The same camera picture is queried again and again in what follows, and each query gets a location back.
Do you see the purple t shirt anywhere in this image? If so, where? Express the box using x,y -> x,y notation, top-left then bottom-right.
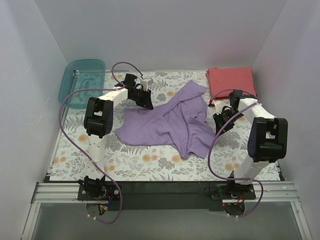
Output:
115,80 -> 215,159

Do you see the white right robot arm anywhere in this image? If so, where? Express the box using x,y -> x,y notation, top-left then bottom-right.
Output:
213,89 -> 288,199

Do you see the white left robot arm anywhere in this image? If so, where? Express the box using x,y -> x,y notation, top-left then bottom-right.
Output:
83,73 -> 154,180

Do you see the folded red t shirt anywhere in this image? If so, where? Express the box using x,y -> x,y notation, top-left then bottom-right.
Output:
206,66 -> 258,99

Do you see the teal plastic bin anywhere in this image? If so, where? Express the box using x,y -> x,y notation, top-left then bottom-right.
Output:
58,59 -> 106,109

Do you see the floral patterned table mat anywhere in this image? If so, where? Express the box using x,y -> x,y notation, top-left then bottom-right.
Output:
48,70 -> 280,182

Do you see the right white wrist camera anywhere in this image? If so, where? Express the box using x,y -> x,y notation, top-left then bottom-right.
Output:
208,99 -> 225,115

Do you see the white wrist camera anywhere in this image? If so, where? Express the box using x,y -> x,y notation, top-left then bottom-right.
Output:
140,79 -> 154,91
208,99 -> 225,115

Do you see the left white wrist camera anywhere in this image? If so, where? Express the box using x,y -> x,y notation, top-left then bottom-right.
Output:
140,79 -> 154,91

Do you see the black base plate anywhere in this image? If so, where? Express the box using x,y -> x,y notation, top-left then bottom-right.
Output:
77,179 -> 257,211

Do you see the aluminium frame rail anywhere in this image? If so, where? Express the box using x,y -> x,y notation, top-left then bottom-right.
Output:
31,181 -> 300,203

